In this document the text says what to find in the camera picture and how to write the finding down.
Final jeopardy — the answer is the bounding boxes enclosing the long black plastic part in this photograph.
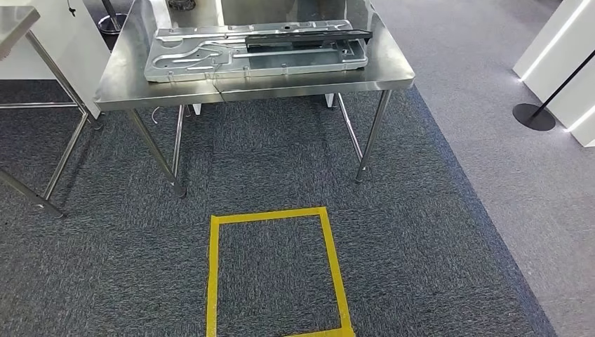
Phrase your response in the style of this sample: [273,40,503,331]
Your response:
[245,29,374,52]

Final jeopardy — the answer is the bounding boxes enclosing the stainless steel workbench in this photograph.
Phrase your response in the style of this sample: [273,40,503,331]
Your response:
[93,0,416,199]

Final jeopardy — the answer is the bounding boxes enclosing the machined aluminium plate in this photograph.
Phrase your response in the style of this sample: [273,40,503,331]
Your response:
[144,19,369,84]

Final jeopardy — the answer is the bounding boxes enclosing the black stanchion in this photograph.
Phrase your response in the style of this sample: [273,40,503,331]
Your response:
[512,48,595,132]

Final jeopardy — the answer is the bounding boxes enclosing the metal pole round base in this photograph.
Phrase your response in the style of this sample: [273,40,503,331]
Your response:
[96,0,130,36]

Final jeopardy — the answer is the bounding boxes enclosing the white partition panel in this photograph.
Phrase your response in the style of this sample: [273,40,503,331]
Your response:
[0,0,114,119]

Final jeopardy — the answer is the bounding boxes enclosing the white lit display plinth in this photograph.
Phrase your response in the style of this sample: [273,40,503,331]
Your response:
[512,0,595,149]

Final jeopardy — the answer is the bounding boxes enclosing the thin black wire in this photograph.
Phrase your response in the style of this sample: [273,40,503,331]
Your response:
[211,77,227,104]

